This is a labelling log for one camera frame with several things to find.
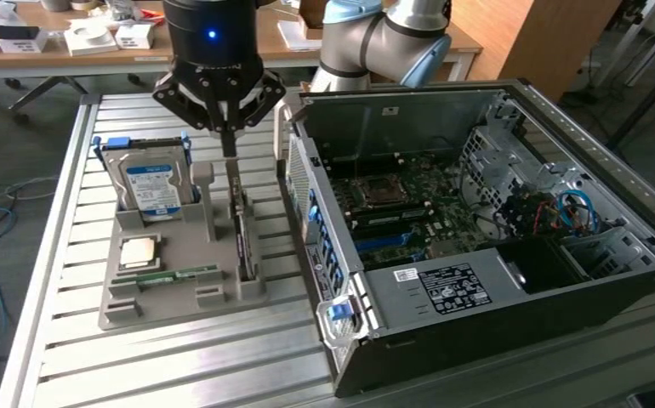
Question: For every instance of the small white labelled box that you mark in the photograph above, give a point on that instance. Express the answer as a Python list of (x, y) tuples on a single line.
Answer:
[(133, 38)]

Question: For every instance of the white box with black top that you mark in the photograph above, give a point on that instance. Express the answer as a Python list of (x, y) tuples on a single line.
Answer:
[(20, 42)]

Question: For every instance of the black open PC case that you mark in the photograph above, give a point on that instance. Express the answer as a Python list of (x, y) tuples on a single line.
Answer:
[(474, 340)]

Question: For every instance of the silver CPU chip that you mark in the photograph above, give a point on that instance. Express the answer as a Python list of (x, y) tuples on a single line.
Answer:
[(139, 253)]

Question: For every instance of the wooden cabinet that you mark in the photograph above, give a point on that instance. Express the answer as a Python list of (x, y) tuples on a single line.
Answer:
[(558, 55)]

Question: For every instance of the grey power supply unit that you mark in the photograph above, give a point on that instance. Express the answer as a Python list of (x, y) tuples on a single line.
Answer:
[(406, 293)]

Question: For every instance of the brown cardboard box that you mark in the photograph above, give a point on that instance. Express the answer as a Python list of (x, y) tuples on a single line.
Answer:
[(310, 15)]

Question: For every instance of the hard disk in blue caddy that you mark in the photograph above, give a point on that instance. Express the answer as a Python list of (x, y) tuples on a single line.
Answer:
[(144, 178)]

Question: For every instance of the grey cup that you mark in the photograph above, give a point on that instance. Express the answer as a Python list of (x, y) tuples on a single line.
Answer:
[(54, 5)]

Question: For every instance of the blue case latch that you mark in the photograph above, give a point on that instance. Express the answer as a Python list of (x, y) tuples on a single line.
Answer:
[(340, 310)]

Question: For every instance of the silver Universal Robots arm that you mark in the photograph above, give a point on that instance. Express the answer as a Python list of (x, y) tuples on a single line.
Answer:
[(348, 47)]

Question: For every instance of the white paper stack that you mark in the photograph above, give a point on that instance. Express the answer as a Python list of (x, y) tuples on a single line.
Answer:
[(298, 38)]

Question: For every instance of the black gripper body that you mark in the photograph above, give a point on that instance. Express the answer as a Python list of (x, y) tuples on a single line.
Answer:
[(212, 47)]

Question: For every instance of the metal disk bay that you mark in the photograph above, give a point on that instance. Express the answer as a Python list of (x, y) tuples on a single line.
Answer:
[(610, 255)]

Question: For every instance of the grey printed parts rack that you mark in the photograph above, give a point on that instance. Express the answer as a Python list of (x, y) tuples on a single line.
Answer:
[(189, 251)]

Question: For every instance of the black caster desk leg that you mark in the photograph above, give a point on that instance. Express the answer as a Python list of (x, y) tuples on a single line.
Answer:
[(42, 91)]

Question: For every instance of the CPU socket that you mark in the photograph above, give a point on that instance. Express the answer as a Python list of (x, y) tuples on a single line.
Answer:
[(383, 191)]

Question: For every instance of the long wooden desk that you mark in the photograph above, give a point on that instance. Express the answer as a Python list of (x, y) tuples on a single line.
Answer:
[(48, 59)]

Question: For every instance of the green RAM stick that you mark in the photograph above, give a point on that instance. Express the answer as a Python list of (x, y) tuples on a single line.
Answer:
[(161, 276)]

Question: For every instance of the blue expansion slot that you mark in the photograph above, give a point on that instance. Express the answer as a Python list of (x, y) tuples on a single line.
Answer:
[(386, 242)]

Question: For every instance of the green motherboard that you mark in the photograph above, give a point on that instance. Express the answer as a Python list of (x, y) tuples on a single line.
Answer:
[(451, 204)]

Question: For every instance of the white round tape holder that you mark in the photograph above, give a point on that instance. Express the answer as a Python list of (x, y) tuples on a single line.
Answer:
[(90, 40)]

